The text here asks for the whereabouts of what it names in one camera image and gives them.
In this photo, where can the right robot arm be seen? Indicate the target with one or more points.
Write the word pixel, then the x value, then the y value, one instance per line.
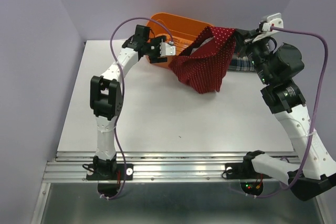
pixel 276 69

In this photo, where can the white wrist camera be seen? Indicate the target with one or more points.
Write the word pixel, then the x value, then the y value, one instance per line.
pixel 167 49
pixel 268 23

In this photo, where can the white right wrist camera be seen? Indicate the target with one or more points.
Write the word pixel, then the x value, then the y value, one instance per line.
pixel 268 23

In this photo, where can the red polka dot skirt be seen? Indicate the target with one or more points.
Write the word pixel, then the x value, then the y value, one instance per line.
pixel 204 63

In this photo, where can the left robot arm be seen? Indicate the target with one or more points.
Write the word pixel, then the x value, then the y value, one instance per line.
pixel 106 96

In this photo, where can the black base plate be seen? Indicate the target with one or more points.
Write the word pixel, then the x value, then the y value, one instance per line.
pixel 241 171
pixel 118 174

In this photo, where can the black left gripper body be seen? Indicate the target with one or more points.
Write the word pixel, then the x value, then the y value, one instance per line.
pixel 153 50

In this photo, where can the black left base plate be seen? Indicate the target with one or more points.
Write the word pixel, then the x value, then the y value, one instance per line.
pixel 118 174

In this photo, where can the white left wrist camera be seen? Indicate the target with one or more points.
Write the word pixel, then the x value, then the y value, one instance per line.
pixel 167 49

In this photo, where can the navy plaid skirt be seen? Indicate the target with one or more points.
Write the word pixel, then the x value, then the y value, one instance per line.
pixel 242 64

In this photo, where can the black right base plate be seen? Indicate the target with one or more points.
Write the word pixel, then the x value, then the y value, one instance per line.
pixel 241 171

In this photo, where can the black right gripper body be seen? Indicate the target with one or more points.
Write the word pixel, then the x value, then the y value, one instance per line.
pixel 259 50

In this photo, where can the orange plastic basket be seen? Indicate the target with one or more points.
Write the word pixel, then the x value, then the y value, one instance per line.
pixel 184 31

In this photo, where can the aluminium rail frame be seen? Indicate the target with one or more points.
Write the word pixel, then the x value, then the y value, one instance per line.
pixel 167 187

